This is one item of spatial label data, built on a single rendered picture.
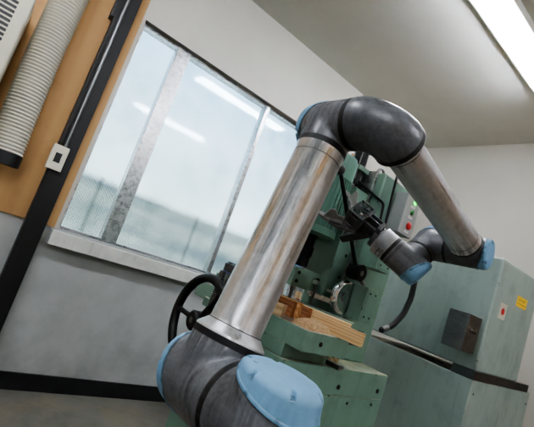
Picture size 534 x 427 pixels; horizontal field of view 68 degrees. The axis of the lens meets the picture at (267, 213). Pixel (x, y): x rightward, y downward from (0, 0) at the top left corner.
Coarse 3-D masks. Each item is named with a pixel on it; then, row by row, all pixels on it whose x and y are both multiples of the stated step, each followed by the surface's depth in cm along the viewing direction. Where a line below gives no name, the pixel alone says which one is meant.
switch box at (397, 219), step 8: (400, 192) 156; (408, 192) 154; (400, 200) 155; (408, 200) 153; (392, 208) 156; (400, 208) 154; (408, 208) 154; (416, 208) 157; (392, 216) 155; (400, 216) 152; (408, 216) 154; (416, 216) 158; (392, 224) 154; (400, 224) 152; (400, 232) 152; (408, 232) 155
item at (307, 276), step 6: (294, 270) 138; (300, 270) 139; (306, 270) 141; (294, 276) 138; (300, 276) 140; (306, 276) 142; (312, 276) 144; (318, 276) 146; (288, 282) 138; (294, 282) 138; (300, 282) 140; (306, 282) 142; (294, 288) 142; (306, 288) 142; (312, 288) 144
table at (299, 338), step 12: (204, 288) 152; (204, 300) 134; (276, 324) 120; (288, 324) 116; (276, 336) 118; (288, 336) 115; (300, 336) 112; (312, 336) 113; (324, 336) 116; (336, 336) 121; (300, 348) 110; (312, 348) 113; (324, 348) 117; (336, 348) 120
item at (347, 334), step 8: (312, 312) 132; (320, 320) 128; (328, 320) 126; (328, 328) 125; (336, 328) 123; (344, 328) 121; (344, 336) 120; (352, 336) 118; (360, 336) 116; (360, 344) 116
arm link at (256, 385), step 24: (264, 360) 68; (216, 384) 65; (240, 384) 60; (264, 384) 58; (288, 384) 61; (312, 384) 66; (216, 408) 62; (240, 408) 59; (264, 408) 57; (288, 408) 57; (312, 408) 59
